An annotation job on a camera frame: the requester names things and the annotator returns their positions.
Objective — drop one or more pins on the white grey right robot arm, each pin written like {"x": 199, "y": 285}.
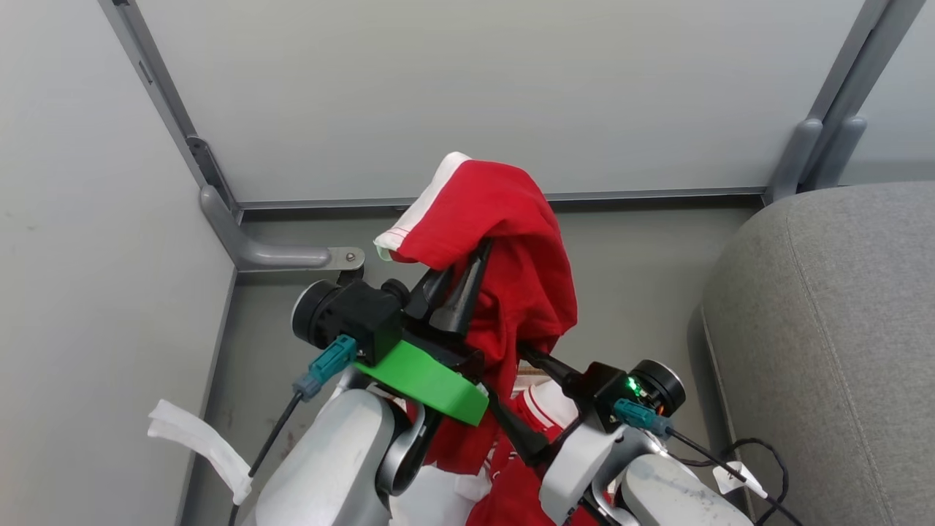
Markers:
{"x": 679, "y": 493}

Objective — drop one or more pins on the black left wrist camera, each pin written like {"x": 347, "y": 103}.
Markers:
{"x": 358, "y": 314}

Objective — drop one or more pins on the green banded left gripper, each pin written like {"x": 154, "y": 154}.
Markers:
{"x": 424, "y": 380}

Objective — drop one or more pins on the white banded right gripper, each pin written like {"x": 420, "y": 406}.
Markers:
{"x": 577, "y": 467}

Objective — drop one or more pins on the white paper strip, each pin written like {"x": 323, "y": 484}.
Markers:
{"x": 197, "y": 438}

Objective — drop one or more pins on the grey metal partition post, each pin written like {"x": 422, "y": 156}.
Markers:
{"x": 219, "y": 212}
{"x": 833, "y": 117}

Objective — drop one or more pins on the red garment with white trim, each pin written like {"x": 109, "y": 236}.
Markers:
{"x": 526, "y": 285}

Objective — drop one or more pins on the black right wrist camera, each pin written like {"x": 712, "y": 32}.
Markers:
{"x": 657, "y": 387}

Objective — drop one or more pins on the grey metal partition rail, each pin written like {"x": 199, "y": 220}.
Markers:
{"x": 621, "y": 196}

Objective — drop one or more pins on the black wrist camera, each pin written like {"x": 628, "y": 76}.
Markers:
{"x": 358, "y": 314}
{"x": 657, "y": 387}

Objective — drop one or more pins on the grey fabric sofa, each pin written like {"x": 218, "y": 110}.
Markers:
{"x": 833, "y": 351}

